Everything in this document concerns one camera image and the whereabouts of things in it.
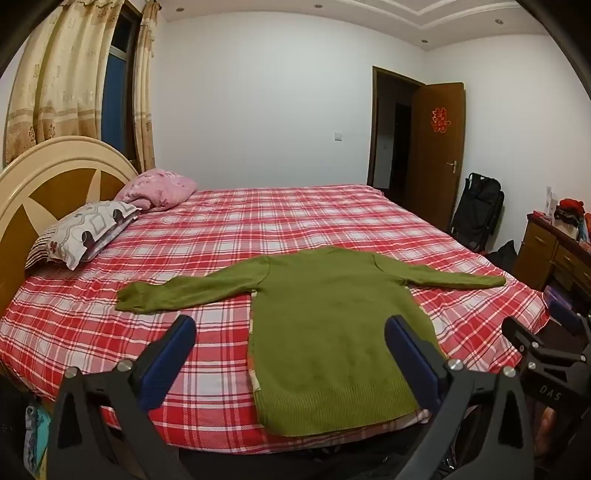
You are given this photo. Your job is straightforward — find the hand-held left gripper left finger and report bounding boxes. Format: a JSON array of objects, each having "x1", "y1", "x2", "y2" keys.
[{"x1": 46, "y1": 315, "x2": 198, "y2": 480}]

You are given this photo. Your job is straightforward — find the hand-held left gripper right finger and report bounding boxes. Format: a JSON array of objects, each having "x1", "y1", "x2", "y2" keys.
[{"x1": 385, "y1": 315, "x2": 539, "y2": 480}]

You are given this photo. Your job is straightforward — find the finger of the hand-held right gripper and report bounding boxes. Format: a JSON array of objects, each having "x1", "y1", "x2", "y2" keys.
[
  {"x1": 547, "y1": 299, "x2": 591, "y2": 344},
  {"x1": 502, "y1": 316, "x2": 591, "y2": 370}
]

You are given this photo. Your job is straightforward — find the green knitted sweater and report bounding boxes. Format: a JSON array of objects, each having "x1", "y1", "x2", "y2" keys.
[{"x1": 115, "y1": 246, "x2": 507, "y2": 437}]

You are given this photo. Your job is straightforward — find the red plaid bed sheet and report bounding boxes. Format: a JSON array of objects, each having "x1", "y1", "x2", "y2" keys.
[{"x1": 0, "y1": 185, "x2": 552, "y2": 455}]

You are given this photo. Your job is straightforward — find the brown wooden dresser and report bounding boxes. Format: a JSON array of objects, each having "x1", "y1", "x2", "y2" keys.
[{"x1": 513, "y1": 213, "x2": 591, "y2": 296}]

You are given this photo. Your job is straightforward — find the black floor bag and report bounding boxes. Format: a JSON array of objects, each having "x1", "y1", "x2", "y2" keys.
[{"x1": 486, "y1": 239, "x2": 519, "y2": 274}]

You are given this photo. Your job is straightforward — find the red cloth pile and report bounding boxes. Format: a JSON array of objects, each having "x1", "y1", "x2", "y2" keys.
[{"x1": 553, "y1": 198, "x2": 587, "y2": 229}]

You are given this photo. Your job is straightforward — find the black suitcase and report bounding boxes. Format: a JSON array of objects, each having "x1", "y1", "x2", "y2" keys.
[{"x1": 450, "y1": 172, "x2": 505, "y2": 253}]

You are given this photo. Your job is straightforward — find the grey patterned pillow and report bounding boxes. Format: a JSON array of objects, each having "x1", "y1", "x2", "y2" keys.
[{"x1": 25, "y1": 200, "x2": 142, "y2": 271}]

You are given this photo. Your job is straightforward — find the teal patterned cloth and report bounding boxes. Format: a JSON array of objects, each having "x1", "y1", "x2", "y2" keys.
[{"x1": 23, "y1": 401, "x2": 52, "y2": 480}]

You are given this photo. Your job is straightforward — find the pink floral pillow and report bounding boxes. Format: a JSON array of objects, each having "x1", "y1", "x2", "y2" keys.
[{"x1": 113, "y1": 168, "x2": 198, "y2": 212}]

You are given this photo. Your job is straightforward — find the brown wooden door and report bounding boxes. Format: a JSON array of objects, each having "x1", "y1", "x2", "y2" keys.
[{"x1": 403, "y1": 82, "x2": 465, "y2": 232}]

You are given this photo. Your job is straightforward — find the narrow beige patterned curtain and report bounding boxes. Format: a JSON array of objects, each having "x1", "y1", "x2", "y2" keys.
[{"x1": 132, "y1": 0, "x2": 160, "y2": 174}]

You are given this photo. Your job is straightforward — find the dark framed window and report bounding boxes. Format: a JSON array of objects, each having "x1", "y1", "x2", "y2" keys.
[{"x1": 99, "y1": 4, "x2": 143, "y2": 171}]

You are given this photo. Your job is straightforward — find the wide beige patterned curtain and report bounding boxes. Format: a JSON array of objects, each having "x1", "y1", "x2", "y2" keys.
[{"x1": 4, "y1": 0, "x2": 126, "y2": 168}]

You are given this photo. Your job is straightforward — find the dark wooden door frame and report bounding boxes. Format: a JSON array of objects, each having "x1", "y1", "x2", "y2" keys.
[{"x1": 366, "y1": 66, "x2": 426, "y2": 191}]

